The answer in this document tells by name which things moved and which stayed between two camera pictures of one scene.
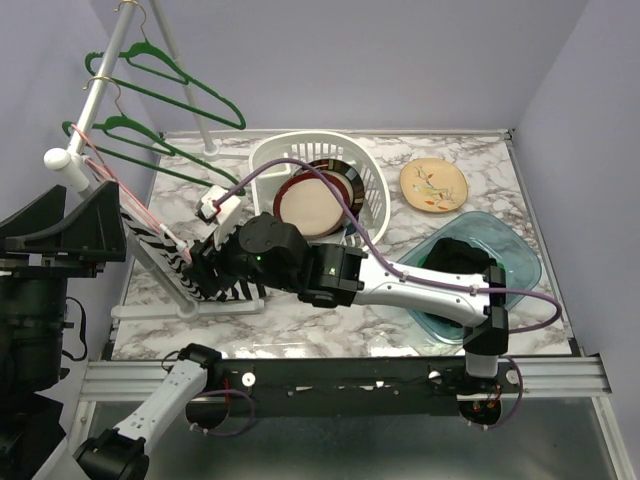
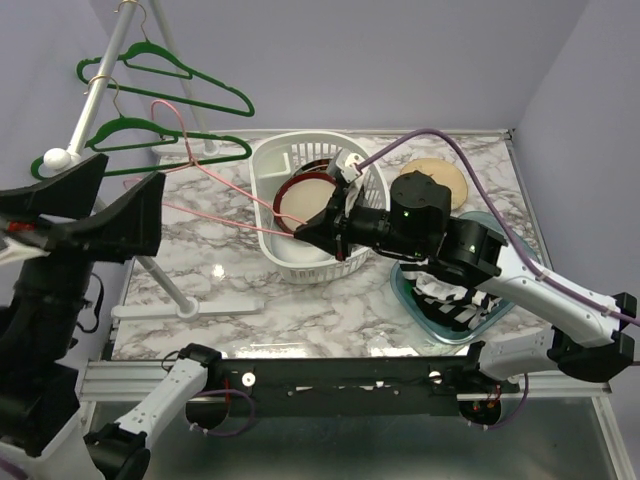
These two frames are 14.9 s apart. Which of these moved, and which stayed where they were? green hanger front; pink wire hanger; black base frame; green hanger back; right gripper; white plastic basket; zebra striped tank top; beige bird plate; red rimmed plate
Moved: green hanger back; pink wire hanger; green hanger front; zebra striped tank top; right gripper
Stayed: beige bird plate; black base frame; white plastic basket; red rimmed plate
